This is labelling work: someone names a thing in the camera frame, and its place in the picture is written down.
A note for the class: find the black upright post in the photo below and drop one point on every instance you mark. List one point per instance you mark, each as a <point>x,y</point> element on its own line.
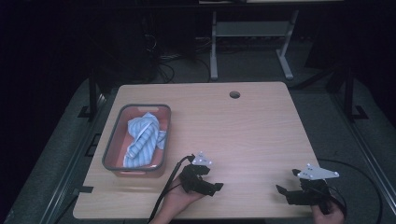
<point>92,93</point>
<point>348,93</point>

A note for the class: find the aluminium frame rail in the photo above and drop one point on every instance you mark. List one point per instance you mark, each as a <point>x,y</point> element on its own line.
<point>67,174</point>
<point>367,149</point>

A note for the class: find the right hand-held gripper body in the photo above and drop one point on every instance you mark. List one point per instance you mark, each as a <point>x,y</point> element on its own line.
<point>311,189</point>

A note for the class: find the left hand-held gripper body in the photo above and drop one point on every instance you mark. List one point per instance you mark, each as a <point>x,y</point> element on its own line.
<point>190,179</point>

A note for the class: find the blue striped cloth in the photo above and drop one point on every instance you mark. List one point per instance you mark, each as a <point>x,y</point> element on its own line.
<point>144,140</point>

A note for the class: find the person's right hand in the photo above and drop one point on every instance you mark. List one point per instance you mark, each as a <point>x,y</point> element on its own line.
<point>327,216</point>

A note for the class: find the person's left hand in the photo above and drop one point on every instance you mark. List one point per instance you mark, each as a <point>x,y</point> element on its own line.
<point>180,201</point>

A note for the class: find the black tape strip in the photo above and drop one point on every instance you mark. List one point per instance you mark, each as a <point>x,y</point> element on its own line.
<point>86,189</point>

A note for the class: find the grey metal stand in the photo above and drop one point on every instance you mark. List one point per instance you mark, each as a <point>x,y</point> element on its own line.
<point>251,28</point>

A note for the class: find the pink basket with grey rim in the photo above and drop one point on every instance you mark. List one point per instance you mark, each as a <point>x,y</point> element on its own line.
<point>115,145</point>

